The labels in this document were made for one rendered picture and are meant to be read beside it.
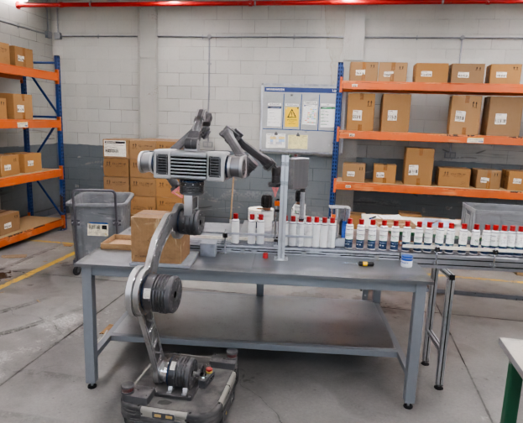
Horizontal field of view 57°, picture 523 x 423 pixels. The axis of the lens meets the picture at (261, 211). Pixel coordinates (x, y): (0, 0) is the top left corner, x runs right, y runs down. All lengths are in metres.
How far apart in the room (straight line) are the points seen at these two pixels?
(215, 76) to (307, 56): 1.47
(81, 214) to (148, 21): 3.92
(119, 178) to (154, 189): 0.49
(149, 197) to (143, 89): 2.20
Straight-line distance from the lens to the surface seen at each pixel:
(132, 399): 2.73
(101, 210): 5.26
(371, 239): 3.23
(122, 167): 6.69
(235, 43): 7.79
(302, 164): 3.02
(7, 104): 6.92
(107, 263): 3.00
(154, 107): 8.07
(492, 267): 3.43
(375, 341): 3.53
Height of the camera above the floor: 1.70
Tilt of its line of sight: 11 degrees down
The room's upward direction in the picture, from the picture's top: 2 degrees clockwise
